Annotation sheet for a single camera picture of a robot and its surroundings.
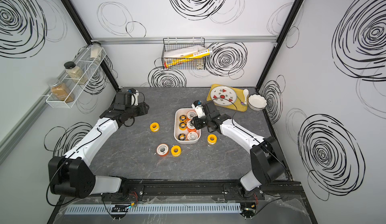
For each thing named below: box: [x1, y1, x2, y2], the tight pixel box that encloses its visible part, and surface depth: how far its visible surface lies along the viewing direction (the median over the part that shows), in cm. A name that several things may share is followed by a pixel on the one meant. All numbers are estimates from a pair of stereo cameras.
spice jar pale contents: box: [89, 41, 102, 61], surface depth 88 cm
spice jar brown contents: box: [48, 79, 75, 103], surface depth 65 cm
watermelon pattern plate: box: [210, 85, 238, 106], surface depth 118 cm
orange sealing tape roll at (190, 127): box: [186, 119, 198, 133], surface depth 95 cm
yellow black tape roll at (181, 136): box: [177, 133, 186, 141], surface depth 93 cm
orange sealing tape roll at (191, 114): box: [186, 109, 198, 121], surface depth 101 cm
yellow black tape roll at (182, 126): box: [178, 122, 187, 132], surface depth 98 cm
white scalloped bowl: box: [247, 93, 268, 111], surface depth 111 cm
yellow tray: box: [206, 83, 248, 112], surface depth 115 cm
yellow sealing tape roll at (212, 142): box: [207, 133, 218, 146], surface depth 93 cm
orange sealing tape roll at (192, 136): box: [185, 131, 199, 141], surface depth 93 cm
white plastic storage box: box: [173, 107, 202, 144], surface depth 96 cm
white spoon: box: [243, 88, 249, 105], surface depth 118 cm
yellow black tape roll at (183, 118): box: [178, 114, 187, 123], surface depth 103 cm
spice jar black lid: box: [63, 61, 88, 85], surface depth 72 cm
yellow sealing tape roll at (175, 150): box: [170, 145, 182, 157], surface depth 88 cm
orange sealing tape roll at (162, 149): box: [156, 143, 169, 157], surface depth 88 cm
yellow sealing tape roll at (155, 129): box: [149, 122, 160, 133], surface depth 98 cm
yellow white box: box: [163, 45, 214, 69], surface depth 88 cm
